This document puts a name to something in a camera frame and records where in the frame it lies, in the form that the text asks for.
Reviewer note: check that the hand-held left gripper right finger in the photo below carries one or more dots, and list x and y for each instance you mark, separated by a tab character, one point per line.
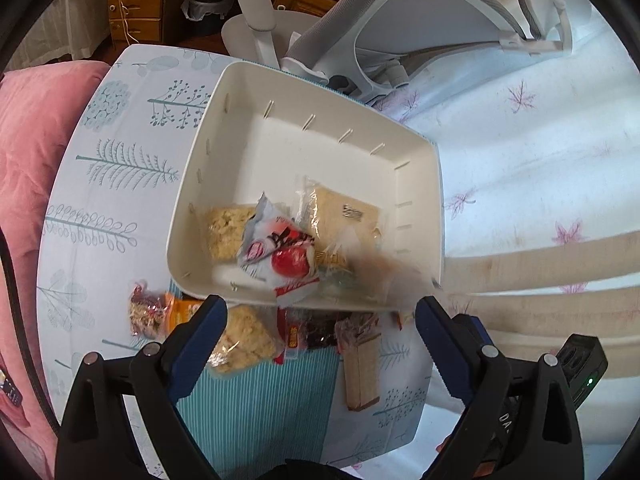
440	347

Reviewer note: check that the clear rice cracker packet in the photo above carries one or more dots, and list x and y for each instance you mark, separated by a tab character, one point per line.
222	230
245	342

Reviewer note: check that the clear black-label cracker packet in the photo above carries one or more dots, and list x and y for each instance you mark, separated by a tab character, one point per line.
335	215

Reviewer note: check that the brown clear snack packet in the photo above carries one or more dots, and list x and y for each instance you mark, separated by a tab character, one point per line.
375	270

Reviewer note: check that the lined trash bin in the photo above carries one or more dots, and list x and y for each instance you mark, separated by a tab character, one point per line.
205	2

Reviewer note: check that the orange snack packet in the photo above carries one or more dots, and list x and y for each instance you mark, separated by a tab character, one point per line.
182	310

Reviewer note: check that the tree print tablecloth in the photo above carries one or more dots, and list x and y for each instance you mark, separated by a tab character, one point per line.
115	200

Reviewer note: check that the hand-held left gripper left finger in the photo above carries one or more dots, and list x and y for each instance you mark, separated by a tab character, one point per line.
200	342

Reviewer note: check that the beige striped blanket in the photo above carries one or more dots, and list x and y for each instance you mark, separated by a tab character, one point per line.
550	280

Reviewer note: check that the red peanut packet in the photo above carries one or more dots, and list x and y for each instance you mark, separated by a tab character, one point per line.
145	312

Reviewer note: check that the red and white snack packet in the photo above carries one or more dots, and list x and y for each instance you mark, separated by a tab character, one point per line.
282	260

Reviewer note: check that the leaf print bed sheet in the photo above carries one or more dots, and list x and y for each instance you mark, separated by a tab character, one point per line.
525	160

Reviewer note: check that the wooden desk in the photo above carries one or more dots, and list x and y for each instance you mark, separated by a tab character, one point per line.
145	5

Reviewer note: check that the white lace cloth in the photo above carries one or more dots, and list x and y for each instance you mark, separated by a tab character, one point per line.
60	25

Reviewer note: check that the grey office chair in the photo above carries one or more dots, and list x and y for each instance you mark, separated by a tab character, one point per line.
425	20

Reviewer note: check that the white plastic storage bin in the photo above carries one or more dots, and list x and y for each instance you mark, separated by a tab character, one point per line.
300	150

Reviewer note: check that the clear wafer packet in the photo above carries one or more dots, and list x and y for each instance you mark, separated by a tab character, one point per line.
361	370

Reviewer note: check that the dark red snack packet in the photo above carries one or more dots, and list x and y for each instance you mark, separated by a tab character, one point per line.
320	332

